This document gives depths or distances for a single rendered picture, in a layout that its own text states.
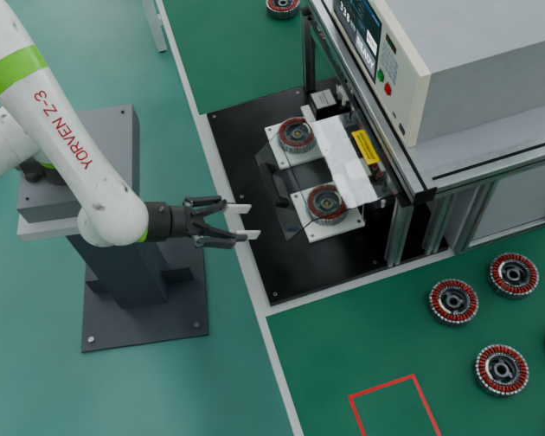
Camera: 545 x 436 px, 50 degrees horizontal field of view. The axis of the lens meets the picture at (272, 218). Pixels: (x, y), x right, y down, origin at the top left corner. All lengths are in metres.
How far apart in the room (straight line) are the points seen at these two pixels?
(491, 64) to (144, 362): 1.62
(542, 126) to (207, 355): 1.42
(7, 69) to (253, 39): 1.03
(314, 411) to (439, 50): 0.80
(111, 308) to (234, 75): 1.03
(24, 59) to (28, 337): 1.50
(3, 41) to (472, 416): 1.19
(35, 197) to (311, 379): 0.86
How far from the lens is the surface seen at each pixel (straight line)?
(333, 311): 1.44
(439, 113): 1.20
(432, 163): 1.22
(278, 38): 2.00
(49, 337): 2.44
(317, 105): 1.56
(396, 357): 1.42
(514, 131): 1.31
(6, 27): 1.17
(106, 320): 2.36
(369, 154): 1.28
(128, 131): 1.71
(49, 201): 1.66
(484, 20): 1.21
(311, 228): 1.50
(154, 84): 3.01
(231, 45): 1.99
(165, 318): 2.30
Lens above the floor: 2.09
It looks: 59 degrees down
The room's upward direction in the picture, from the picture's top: 8 degrees counter-clockwise
